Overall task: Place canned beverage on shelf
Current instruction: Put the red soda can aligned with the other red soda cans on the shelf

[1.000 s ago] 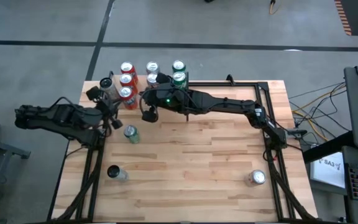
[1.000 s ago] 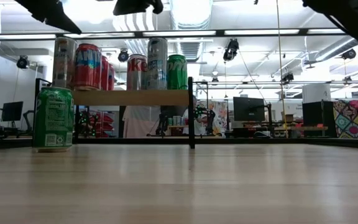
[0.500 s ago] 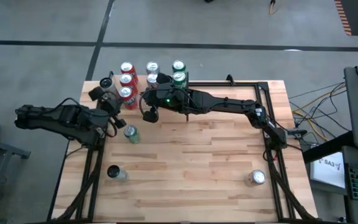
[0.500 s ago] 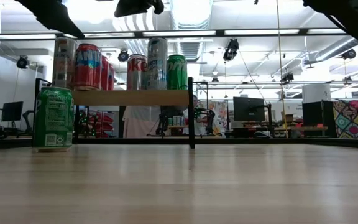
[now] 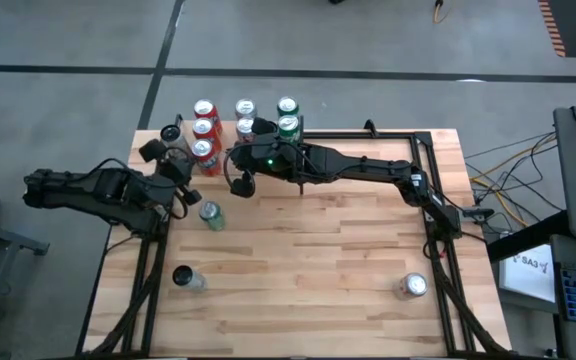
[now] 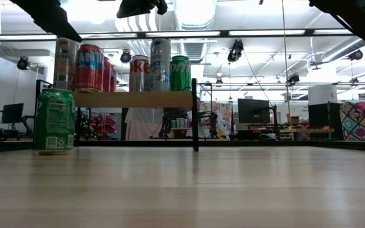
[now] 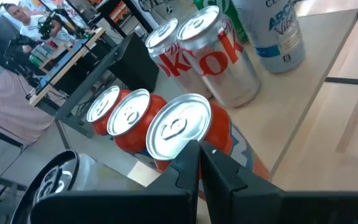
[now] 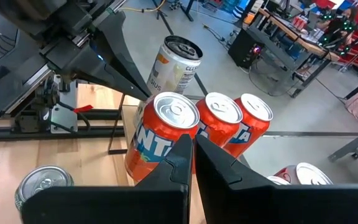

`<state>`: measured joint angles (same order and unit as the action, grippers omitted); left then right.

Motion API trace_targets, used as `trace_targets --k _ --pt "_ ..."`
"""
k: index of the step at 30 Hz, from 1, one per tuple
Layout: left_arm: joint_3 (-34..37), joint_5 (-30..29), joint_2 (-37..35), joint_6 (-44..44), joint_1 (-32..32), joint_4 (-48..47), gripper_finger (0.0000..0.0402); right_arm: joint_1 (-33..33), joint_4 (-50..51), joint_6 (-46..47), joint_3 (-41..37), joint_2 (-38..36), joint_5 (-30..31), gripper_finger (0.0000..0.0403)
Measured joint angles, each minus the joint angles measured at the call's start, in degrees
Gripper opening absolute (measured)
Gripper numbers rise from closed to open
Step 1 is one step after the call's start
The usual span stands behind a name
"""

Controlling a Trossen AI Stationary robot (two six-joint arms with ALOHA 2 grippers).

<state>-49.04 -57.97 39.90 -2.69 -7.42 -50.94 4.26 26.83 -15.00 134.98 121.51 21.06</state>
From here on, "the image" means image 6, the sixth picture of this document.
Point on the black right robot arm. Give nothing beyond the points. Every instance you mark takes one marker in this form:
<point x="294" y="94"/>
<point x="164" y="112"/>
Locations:
<point x="360" y="19"/>

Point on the wooden shelf board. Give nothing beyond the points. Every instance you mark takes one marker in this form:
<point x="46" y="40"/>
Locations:
<point x="131" y="99"/>

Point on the white Celsius can black lid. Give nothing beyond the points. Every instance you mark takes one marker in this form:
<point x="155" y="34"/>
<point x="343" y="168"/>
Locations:
<point x="63" y="63"/>

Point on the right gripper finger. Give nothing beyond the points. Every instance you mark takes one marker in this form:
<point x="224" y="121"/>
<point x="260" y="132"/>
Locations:
<point x="138" y="8"/>

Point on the black cabinet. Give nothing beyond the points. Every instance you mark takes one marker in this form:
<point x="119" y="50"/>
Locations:
<point x="325" y="122"/>

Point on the small bottle shelf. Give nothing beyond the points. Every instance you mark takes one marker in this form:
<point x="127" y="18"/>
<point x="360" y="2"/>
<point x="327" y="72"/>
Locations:
<point x="180" y="125"/>

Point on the wooden shelf with black frame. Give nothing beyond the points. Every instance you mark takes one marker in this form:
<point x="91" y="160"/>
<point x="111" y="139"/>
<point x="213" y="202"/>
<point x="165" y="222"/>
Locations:
<point x="195" y="120"/>

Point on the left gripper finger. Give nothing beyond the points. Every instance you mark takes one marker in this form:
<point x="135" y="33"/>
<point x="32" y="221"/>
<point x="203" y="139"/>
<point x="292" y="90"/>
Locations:
<point x="62" y="28"/>

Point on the pink silver can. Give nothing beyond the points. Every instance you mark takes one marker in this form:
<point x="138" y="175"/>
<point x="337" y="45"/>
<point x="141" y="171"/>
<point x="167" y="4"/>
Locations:
<point x="139" y="74"/>

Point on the cardboard box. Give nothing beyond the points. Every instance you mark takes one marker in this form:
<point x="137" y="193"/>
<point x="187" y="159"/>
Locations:
<point x="294" y="119"/>

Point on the green Sprite can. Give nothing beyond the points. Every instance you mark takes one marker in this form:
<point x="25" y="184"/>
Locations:
<point x="181" y="74"/>
<point x="54" y="120"/>

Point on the wooden desk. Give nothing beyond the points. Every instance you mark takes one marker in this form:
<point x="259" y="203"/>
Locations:
<point x="306" y="130"/>

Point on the floral patterned cloth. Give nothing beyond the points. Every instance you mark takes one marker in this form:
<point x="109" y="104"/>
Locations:
<point x="223" y="117"/>

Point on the red Fanta can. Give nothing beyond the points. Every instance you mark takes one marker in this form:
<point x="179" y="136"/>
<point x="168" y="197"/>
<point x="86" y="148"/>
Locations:
<point x="89" y="69"/>
<point x="106" y="74"/>
<point x="114" y="79"/>

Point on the black ceiling fixture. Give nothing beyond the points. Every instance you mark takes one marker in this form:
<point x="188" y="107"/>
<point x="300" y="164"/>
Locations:
<point x="293" y="78"/>
<point x="355" y="55"/>
<point x="125" y="57"/>
<point x="23" y="63"/>

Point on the black equipment stand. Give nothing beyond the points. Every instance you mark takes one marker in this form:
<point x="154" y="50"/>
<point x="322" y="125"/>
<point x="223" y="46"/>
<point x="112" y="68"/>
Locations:
<point x="170" y="115"/>

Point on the colourful patchwork quilt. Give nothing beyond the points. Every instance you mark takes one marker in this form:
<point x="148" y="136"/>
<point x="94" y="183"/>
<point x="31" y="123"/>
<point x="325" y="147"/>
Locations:
<point x="363" y="122"/>

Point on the black hanging camera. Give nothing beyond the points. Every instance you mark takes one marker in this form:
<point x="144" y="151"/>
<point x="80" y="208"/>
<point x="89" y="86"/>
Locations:
<point x="235" y="50"/>

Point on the white Celsius Arctic Vibe can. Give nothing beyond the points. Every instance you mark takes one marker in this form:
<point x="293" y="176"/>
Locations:
<point x="160" y="63"/>

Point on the black aluminium table frame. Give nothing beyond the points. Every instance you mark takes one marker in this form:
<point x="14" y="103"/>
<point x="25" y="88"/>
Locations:
<point x="265" y="144"/>

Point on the white box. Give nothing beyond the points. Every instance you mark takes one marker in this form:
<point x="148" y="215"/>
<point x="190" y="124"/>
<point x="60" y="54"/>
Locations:
<point x="322" y="94"/>

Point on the red storage bin rack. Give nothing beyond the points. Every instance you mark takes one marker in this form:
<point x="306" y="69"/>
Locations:
<point x="106" y="125"/>

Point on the black computer monitor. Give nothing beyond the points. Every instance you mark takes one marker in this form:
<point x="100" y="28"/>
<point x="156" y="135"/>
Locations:
<point x="253" y="111"/>
<point x="13" y="113"/>

